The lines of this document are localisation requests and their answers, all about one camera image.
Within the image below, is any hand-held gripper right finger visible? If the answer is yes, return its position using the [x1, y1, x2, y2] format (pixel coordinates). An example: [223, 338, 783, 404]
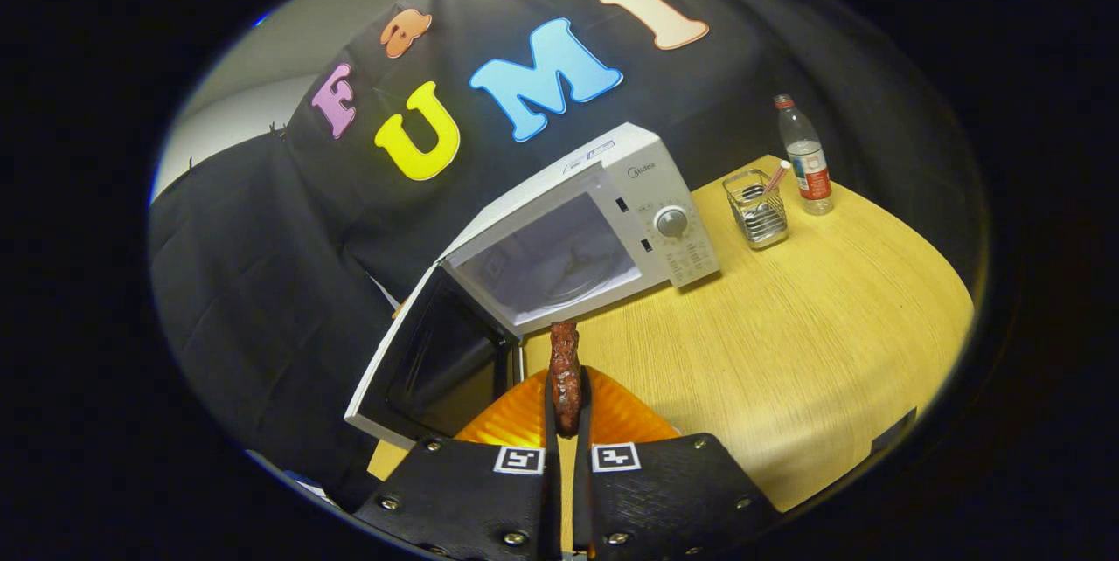
[573, 366, 782, 561]

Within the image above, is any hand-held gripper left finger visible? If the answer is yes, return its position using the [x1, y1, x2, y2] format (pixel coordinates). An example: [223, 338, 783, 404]
[354, 366, 560, 561]

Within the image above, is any white toaster oven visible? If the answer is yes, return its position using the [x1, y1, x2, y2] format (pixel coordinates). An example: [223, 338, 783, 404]
[344, 122, 722, 450]

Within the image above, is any clear plastic water bottle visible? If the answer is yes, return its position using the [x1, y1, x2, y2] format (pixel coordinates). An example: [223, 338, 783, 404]
[774, 94, 834, 217]

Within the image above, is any brown grilled meat piece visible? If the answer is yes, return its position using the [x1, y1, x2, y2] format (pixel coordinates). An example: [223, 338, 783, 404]
[548, 322, 583, 438]

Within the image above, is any metal wire basket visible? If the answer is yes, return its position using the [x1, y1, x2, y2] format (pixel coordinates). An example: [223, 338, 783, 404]
[722, 168, 789, 249]

